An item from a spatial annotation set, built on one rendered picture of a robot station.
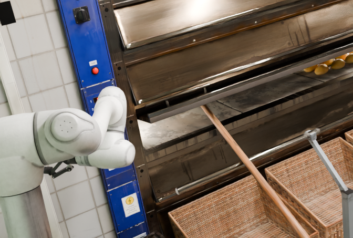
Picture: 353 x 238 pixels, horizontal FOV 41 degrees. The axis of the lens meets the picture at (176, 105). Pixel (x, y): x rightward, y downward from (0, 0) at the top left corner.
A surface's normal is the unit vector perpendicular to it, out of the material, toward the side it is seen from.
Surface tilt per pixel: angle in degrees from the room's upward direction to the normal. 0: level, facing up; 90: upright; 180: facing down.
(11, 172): 84
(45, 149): 93
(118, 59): 90
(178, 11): 70
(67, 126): 58
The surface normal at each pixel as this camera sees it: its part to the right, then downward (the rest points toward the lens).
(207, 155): 0.37, -0.08
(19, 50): 0.46, 0.25
